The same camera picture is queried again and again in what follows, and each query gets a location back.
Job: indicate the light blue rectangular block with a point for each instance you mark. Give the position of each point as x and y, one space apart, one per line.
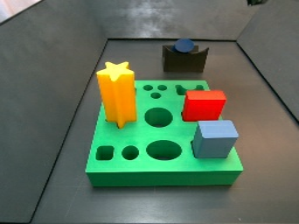
214 139

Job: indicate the green foam shape-sorter block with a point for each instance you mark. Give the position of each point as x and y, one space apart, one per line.
148 153

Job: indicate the dark blue cylinder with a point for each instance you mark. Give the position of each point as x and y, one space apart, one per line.
183 45

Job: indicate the yellow star prism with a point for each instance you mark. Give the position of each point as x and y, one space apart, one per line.
118 92

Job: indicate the red rectangular block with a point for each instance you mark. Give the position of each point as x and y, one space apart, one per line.
203 105

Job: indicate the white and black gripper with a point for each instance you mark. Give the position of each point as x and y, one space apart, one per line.
255 2

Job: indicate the black curved cradle fixture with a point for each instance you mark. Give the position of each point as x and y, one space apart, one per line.
184 61

